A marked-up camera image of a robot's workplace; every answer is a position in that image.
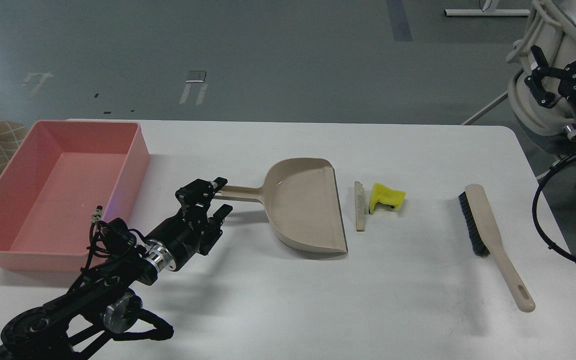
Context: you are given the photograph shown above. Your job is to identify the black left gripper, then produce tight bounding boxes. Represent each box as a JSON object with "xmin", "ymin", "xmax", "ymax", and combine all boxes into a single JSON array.
[{"xmin": 145, "ymin": 177, "xmax": 233, "ymax": 272}]

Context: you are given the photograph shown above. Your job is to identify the beige plastic dustpan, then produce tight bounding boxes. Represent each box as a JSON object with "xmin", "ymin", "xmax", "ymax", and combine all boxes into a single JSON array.
[{"xmin": 215, "ymin": 157, "xmax": 348, "ymax": 255}]

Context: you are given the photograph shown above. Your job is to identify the beige hand brush black bristles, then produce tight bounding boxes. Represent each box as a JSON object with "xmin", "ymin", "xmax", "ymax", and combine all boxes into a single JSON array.
[{"xmin": 457, "ymin": 183, "xmax": 537, "ymax": 313}]

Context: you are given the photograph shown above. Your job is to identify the yellow sponge piece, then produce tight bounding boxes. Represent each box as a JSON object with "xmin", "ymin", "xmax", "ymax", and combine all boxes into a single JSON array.
[{"xmin": 368, "ymin": 182, "xmax": 407, "ymax": 214}]

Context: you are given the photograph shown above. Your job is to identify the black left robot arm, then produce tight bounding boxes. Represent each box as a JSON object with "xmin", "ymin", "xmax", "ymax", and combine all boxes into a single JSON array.
[{"xmin": 0, "ymin": 177, "xmax": 233, "ymax": 360}]

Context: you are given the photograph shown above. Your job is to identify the pink plastic bin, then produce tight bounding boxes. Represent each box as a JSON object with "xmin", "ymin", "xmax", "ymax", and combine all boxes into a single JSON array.
[{"xmin": 0, "ymin": 120, "xmax": 150, "ymax": 272}]

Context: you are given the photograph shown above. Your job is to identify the white office chair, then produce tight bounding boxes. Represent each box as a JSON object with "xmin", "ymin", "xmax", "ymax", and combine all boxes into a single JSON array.
[{"xmin": 460, "ymin": 0, "xmax": 576, "ymax": 181}]

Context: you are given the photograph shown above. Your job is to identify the white floor stand bar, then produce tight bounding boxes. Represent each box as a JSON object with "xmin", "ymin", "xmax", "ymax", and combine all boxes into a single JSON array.
[{"xmin": 443, "ymin": 9, "xmax": 530, "ymax": 18}]

